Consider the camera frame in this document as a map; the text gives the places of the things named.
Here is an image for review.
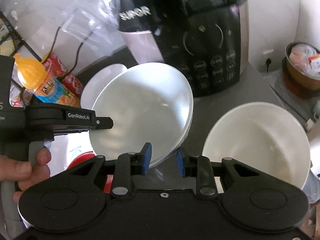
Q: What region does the small white plate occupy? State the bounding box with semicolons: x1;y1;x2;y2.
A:
80;63;127;109

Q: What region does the red and black bowl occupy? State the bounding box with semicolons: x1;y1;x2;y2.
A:
67;151;115;194

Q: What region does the clear plastic bag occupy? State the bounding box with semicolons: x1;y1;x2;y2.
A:
1;0;124;68

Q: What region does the black metal kitchen rack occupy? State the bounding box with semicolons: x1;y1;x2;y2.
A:
1;11;42;62

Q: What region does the person's left hand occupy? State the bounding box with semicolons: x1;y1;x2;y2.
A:
1;147;52;203

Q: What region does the white bowl with pattern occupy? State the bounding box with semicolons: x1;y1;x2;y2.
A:
202;102;311;189

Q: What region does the black pressure cooker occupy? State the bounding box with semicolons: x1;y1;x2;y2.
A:
118;0;249;97

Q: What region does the brown bowl with packets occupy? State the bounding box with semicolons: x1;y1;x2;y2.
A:
282;42;319;99

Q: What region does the orange juice bottle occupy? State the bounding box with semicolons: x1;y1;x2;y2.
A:
14;53;80;107

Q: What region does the black power cable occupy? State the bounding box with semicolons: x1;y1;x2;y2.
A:
41;24;98;75

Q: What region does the white ceramic bowl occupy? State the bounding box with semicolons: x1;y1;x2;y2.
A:
89;62;194;167

